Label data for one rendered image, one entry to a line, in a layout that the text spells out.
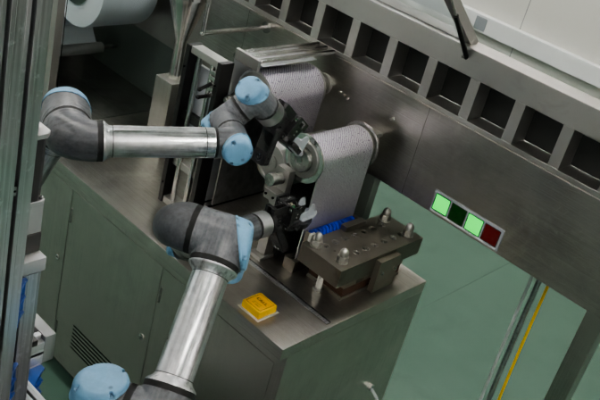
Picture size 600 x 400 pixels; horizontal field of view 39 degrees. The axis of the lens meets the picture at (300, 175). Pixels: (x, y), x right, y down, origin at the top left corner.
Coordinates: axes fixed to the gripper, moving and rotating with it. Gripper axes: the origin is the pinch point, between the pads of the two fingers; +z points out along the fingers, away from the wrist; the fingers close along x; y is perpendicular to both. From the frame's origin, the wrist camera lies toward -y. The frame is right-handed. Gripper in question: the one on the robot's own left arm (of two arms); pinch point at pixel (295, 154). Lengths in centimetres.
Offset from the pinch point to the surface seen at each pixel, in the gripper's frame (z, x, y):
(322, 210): 20.4, -6.4, -6.6
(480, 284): 238, 17, 33
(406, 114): 21.4, -8.7, 32.0
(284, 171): 5.4, 2.9, -5.4
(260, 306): 6.5, -17.5, -39.8
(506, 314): 230, -7, 26
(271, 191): 6.7, 3.0, -12.1
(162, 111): 22, 70, -10
